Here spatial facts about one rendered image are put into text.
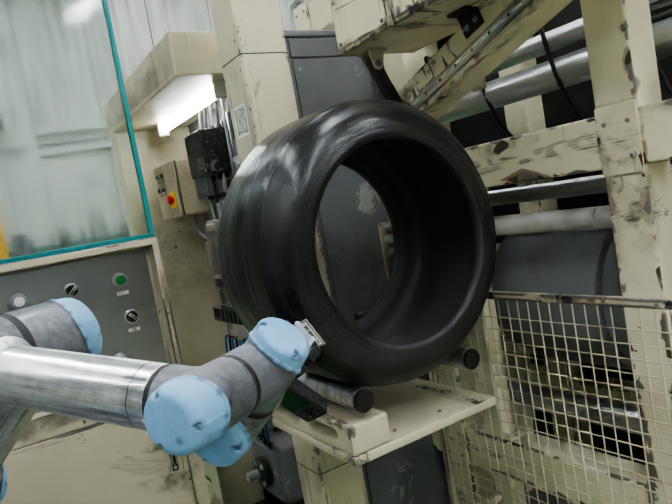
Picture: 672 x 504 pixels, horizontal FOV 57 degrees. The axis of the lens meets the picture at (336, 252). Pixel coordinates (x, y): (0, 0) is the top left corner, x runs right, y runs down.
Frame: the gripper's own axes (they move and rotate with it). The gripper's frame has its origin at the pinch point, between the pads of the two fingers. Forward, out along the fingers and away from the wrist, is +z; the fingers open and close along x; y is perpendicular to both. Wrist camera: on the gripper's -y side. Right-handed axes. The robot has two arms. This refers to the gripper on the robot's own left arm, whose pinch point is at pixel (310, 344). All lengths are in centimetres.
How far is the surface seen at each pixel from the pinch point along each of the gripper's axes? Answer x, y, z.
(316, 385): 11.5, -11.4, 14.5
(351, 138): -21.4, 27.4, 15.8
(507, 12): -56, 33, 44
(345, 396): 3.2, -13.6, 7.0
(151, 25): 387, 401, 845
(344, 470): 30, -41, 36
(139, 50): 418, 374, 823
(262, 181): -5.4, 29.0, 7.3
